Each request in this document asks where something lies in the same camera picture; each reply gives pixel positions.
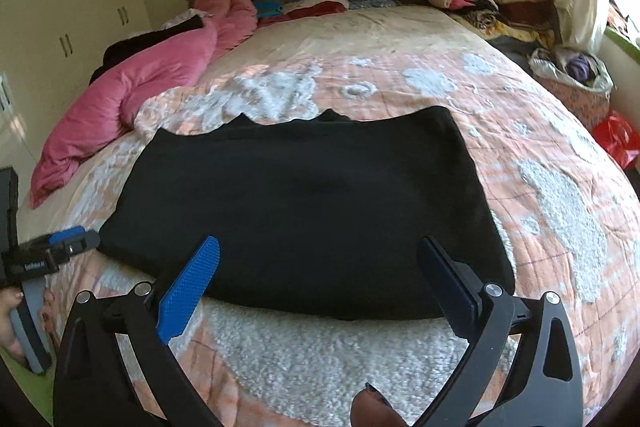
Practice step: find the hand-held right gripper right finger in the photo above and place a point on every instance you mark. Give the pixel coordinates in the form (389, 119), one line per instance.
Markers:
(450, 287)

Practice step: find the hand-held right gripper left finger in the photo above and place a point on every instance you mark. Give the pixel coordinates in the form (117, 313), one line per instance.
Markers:
(192, 279)

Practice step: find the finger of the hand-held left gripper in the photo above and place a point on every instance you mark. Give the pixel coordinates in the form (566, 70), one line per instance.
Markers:
(75, 243)

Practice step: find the black sweater with orange patches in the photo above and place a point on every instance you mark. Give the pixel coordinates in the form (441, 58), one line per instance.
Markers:
(300, 207)

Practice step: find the person's left forearm green sleeve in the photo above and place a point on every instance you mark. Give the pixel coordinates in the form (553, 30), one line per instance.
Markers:
(20, 387)

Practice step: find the person's left hand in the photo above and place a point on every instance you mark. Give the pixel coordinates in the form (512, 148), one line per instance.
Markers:
(10, 322)

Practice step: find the person's right hand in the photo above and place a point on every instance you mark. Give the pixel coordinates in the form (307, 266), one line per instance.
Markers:
(375, 409)

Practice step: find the peach floral blanket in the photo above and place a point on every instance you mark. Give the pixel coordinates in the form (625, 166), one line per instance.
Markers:
(500, 147)

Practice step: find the pink duvet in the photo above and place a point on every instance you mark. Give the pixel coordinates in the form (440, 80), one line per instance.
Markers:
(125, 92)

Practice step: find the black garment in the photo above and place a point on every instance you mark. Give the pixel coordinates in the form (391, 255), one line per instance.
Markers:
(130, 47)

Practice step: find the pink storage basket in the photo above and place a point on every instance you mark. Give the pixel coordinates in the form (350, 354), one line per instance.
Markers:
(575, 104)

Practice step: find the red plastic bag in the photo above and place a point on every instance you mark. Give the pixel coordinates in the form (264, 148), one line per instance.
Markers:
(617, 139)

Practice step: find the cream wardrobe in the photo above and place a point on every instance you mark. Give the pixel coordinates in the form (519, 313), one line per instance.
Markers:
(75, 7)

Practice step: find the white plastic bag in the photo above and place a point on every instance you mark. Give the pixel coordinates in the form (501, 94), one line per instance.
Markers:
(547, 64)

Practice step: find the light pink cloth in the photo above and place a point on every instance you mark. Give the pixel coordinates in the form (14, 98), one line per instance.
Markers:
(180, 16)

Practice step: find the beige bed sheet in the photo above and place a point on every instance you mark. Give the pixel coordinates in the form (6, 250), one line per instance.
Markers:
(400, 32)

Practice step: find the red folded cloth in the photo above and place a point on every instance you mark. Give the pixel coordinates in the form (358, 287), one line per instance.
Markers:
(310, 12)

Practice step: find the blue patterned cloth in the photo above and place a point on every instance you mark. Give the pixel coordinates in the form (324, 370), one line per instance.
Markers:
(375, 3)

